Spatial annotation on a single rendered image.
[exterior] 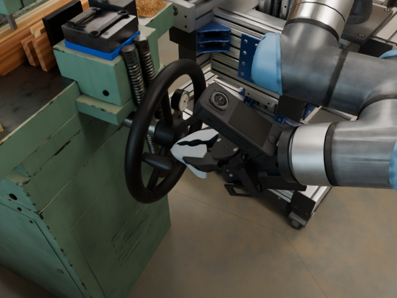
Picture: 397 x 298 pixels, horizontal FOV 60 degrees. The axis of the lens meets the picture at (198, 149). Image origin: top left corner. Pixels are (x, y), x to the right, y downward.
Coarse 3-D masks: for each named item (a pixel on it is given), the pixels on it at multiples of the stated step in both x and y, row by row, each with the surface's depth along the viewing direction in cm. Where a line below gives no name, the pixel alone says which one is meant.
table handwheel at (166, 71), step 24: (168, 72) 56; (192, 72) 64; (144, 96) 54; (168, 96) 59; (144, 120) 54; (168, 120) 63; (192, 120) 74; (168, 144) 65; (144, 192) 61; (168, 192) 73
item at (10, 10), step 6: (0, 0) 58; (6, 0) 58; (12, 0) 59; (18, 0) 60; (24, 0) 62; (30, 0) 63; (36, 0) 64; (0, 6) 59; (6, 6) 59; (12, 6) 60; (18, 6) 61; (24, 6) 62; (0, 12) 60; (6, 12) 60; (12, 12) 60
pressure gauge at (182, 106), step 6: (180, 90) 96; (186, 90) 96; (174, 96) 95; (180, 96) 95; (186, 96) 98; (174, 102) 95; (180, 102) 95; (186, 102) 99; (174, 108) 97; (180, 108) 97
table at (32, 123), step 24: (144, 24) 79; (168, 24) 88; (24, 72) 66; (48, 72) 66; (0, 96) 61; (24, 96) 61; (48, 96) 61; (72, 96) 64; (0, 120) 56; (24, 120) 56; (48, 120) 60; (120, 120) 64; (0, 144) 53; (24, 144) 57; (0, 168) 54
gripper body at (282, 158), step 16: (288, 128) 42; (224, 144) 47; (288, 144) 41; (240, 160) 44; (256, 160) 45; (272, 160) 44; (288, 160) 40; (224, 176) 50; (240, 176) 46; (256, 176) 47; (272, 176) 46; (288, 176) 41; (256, 192) 47
